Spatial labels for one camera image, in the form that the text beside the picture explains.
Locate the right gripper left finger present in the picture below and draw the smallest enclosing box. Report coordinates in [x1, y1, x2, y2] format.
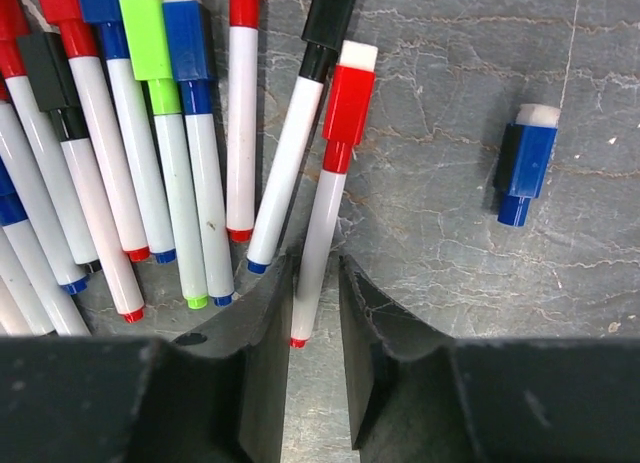
[1, 255, 294, 462]

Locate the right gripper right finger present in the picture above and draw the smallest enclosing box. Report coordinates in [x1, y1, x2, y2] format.
[339, 255, 639, 462]

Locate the red cap marker with eraser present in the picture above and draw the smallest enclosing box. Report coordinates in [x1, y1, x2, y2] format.
[290, 40, 378, 348]

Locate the black cap marker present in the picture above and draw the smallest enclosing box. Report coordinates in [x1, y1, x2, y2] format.
[10, 32, 101, 274]
[247, 0, 356, 274]

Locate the blue cap marker with eraser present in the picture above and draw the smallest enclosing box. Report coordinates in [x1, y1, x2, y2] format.
[162, 0, 235, 307]

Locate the green cap marker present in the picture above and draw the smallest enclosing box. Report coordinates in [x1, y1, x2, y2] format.
[119, 0, 208, 310]

